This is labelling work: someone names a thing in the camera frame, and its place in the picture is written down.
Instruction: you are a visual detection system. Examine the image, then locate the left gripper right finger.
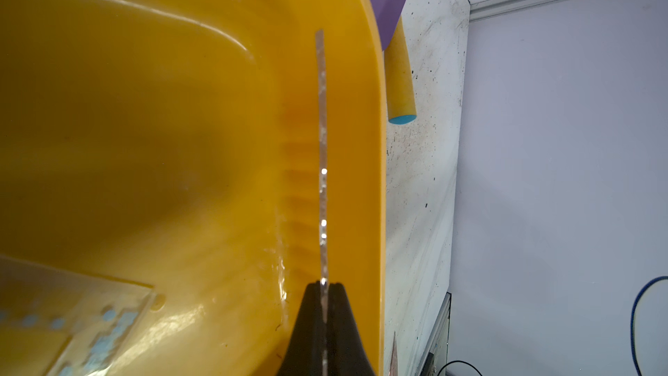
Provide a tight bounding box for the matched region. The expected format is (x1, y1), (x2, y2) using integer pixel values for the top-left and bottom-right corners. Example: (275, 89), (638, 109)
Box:
(327, 283), (375, 376)

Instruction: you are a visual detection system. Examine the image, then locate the yellow plastic storage box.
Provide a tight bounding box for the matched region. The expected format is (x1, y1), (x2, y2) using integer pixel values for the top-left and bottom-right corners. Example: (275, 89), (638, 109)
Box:
(1, 0), (385, 375)

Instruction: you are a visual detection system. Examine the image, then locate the clear thin straight ruler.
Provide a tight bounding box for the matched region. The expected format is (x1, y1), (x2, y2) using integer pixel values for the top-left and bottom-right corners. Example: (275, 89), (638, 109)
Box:
(315, 30), (329, 375)

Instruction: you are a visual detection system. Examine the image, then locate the clear blue triangle ruler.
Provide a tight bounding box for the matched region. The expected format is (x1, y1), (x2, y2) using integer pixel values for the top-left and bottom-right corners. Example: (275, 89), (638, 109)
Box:
(1, 257), (155, 375)

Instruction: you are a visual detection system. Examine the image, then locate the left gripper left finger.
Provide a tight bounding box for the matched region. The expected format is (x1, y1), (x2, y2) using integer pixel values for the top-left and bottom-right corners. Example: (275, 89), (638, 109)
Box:
(277, 282), (323, 376)

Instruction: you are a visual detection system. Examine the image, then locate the green yellow toy shovel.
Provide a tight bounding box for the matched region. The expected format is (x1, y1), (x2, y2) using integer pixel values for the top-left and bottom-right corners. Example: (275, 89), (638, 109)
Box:
(384, 17), (417, 125)

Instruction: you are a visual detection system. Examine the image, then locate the pink triangle ruler right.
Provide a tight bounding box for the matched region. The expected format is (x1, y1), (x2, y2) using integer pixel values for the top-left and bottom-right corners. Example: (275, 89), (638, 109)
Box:
(387, 333), (398, 376)

